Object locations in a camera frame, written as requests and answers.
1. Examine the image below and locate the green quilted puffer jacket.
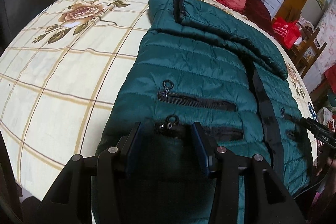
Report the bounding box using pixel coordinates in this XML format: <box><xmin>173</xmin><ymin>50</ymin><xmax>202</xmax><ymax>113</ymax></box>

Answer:
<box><xmin>90</xmin><ymin>0</ymin><xmax>314</xmax><ymax>224</ymax></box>

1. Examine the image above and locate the person's right hand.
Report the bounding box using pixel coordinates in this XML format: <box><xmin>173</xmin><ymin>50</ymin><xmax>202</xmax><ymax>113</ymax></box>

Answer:
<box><xmin>315</xmin><ymin>144</ymin><xmax>335</xmax><ymax>179</ymax></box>

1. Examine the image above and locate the wooden shelf rack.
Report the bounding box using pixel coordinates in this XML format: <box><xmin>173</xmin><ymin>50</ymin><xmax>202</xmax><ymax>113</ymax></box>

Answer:
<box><xmin>291</xmin><ymin>25</ymin><xmax>327</xmax><ymax>79</ymax></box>

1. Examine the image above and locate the red shopping bag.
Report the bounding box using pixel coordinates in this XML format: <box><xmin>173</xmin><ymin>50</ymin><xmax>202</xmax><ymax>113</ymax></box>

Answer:
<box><xmin>272</xmin><ymin>17</ymin><xmax>302</xmax><ymax>50</ymax></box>

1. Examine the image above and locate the floral checked bed sheet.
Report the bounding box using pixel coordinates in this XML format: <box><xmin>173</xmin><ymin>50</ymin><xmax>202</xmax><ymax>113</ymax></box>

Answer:
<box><xmin>1</xmin><ymin>0</ymin><xmax>314</xmax><ymax>200</ymax></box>

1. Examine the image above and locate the dark red velvet cushion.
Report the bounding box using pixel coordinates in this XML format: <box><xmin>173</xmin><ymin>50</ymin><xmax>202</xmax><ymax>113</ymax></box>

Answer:
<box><xmin>243</xmin><ymin>0</ymin><xmax>274</xmax><ymax>36</ymax></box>

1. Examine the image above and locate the blue cord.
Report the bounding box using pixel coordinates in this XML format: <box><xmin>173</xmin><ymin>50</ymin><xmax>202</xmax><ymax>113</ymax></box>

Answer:
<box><xmin>307</xmin><ymin>101</ymin><xmax>318</xmax><ymax>122</ymax></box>

